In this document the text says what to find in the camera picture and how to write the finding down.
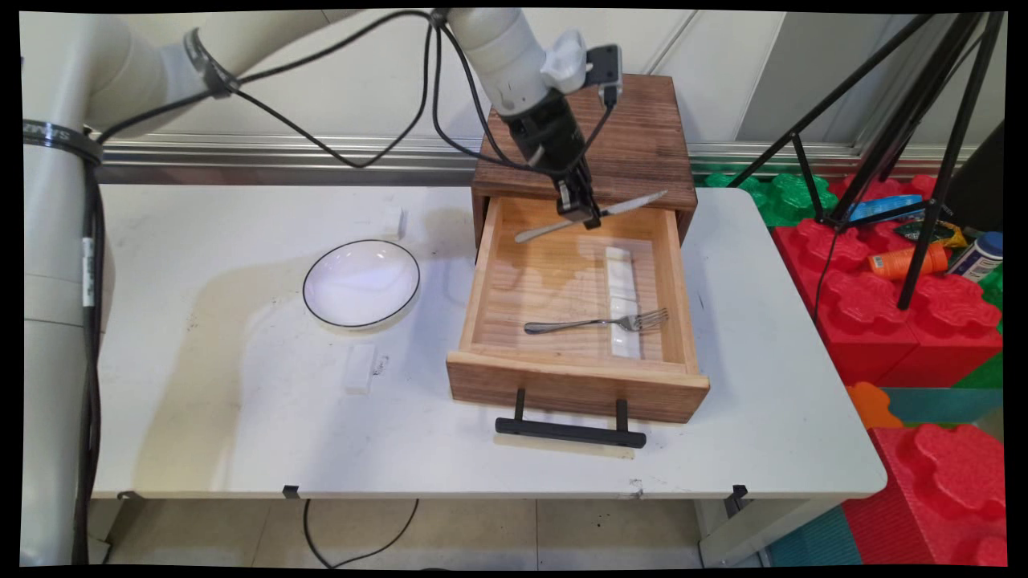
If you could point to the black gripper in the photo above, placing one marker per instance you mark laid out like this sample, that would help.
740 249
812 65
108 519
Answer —
550 136

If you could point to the silver table knife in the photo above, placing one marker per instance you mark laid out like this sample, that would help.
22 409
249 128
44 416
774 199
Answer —
634 202

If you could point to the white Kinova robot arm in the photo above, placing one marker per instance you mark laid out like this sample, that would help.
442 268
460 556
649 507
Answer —
64 64

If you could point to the long white cutlery rest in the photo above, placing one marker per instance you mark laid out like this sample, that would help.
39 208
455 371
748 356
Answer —
620 277

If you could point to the light wooden drawer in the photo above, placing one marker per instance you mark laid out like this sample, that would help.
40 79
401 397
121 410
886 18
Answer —
562 289

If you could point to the dark brown wooden cabinet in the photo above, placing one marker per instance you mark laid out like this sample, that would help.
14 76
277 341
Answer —
642 136

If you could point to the silver fork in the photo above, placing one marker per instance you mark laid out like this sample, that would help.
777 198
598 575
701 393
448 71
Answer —
578 324

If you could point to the small white cutlery rest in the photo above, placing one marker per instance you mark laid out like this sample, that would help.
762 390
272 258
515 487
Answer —
394 221
361 367

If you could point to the green foam block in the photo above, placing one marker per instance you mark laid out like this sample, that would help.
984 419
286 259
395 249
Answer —
775 197

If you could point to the white bowl with black rim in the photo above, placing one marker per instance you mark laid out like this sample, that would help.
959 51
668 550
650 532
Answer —
361 282

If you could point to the blue packet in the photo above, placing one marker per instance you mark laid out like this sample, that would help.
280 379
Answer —
883 207

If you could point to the large red foam block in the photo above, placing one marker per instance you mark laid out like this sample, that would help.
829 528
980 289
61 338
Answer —
875 321

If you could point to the orange bottle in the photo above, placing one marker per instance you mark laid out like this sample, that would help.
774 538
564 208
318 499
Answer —
903 262

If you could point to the orange foam piece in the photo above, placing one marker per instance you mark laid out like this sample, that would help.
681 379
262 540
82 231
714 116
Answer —
871 405

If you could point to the black tripod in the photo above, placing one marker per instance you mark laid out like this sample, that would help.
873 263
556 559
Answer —
932 160

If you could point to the yellow and dark snack packet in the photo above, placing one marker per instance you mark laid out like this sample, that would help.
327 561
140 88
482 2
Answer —
948 234

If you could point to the grey metal table leg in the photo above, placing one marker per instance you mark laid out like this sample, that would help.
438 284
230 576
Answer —
755 530

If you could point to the white bottle with blue cap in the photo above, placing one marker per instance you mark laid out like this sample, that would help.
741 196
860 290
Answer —
978 258

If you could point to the teal foam mat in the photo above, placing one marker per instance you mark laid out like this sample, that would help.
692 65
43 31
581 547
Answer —
948 405

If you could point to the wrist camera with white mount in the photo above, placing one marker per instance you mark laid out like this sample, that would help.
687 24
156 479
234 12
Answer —
598 64

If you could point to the aluminium wall rail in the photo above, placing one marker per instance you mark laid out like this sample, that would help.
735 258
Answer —
241 152

